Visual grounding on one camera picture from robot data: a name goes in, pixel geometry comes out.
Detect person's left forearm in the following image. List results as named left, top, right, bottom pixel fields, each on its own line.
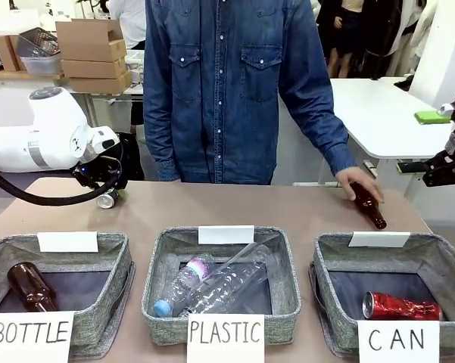
left=306, top=113, right=359, bottom=178

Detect green flat case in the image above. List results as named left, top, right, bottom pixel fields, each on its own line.
left=413, top=110, right=452, bottom=126

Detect white desk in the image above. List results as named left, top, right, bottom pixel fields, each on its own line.
left=293, top=76, right=455, bottom=189

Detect white can basket rim card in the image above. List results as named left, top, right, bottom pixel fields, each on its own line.
left=347, top=231, right=412, bottom=249

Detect person's left hand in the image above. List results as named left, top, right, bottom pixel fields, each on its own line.
left=335, top=166, right=385, bottom=206

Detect black crushed Pepsi can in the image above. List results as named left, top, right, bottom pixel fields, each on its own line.
left=95, top=188, right=121, bottom=209

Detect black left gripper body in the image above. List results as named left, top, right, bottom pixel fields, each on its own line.
left=73, top=154, right=129, bottom=191

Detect flat cardboard box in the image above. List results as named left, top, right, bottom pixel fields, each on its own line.
left=61, top=57, right=129, bottom=79
left=67, top=70, right=132, bottom=95

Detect small pink-label plastic bottle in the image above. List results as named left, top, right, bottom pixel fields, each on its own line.
left=152, top=253, right=217, bottom=318

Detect wooden shelf board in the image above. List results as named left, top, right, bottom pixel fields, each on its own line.
left=0, top=70, right=66, bottom=81

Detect bystander in black skirt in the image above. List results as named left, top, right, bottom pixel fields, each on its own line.
left=316, top=0, right=365, bottom=79

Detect person in denim shirt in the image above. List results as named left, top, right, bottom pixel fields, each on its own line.
left=142, top=0, right=359, bottom=186

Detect large clear plastic bottle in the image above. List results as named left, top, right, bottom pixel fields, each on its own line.
left=176, top=243, right=285, bottom=319

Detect dark mesh tray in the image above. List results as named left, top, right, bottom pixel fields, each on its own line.
left=16, top=26, right=61, bottom=58

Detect grey fabric plastic basket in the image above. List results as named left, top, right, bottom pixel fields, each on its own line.
left=141, top=225, right=302, bottom=347

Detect person's right forearm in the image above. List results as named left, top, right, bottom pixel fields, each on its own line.
left=143, top=105, right=179, bottom=182

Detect brown glass bottle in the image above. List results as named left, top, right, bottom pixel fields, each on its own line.
left=6, top=262, right=59, bottom=313
left=350, top=181, right=388, bottom=231

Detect clear plastic bin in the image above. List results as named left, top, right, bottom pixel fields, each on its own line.
left=20, top=51, right=64, bottom=76

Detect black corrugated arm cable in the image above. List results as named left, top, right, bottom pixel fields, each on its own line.
left=0, top=141, right=124, bottom=208

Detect white plastic basket rim card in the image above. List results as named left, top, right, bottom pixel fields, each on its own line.
left=198, top=225, right=256, bottom=246

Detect open cardboard box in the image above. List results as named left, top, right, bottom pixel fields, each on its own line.
left=55, top=17, right=128, bottom=64

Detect bystander in white shirt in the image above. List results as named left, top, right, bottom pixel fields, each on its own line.
left=108, top=0, right=148, bottom=51

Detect small cardboard box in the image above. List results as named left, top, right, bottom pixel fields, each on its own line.
left=0, top=33, right=28, bottom=73

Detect white bottle basket rim card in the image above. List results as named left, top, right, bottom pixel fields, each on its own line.
left=36, top=231, right=99, bottom=253

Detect black bag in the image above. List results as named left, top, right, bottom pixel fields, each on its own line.
left=114, top=131, right=145, bottom=182

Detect red crushed can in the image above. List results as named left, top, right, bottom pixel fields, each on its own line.
left=362, top=290, right=444, bottom=322

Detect white PLASTIC sign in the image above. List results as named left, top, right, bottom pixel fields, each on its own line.
left=186, top=313, right=266, bottom=363

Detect bystander in dark coat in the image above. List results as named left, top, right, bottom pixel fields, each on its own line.
left=362, top=0, right=416, bottom=81

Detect white CAN sign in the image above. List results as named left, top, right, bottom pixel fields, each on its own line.
left=356, top=319, right=441, bottom=363

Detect grey fabric can basket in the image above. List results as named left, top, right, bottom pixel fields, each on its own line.
left=308, top=231, right=455, bottom=358

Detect white BOTTLE sign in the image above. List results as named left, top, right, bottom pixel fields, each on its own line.
left=0, top=310, right=76, bottom=363

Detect grey fabric bottle basket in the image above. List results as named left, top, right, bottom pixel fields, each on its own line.
left=0, top=231, right=136, bottom=360

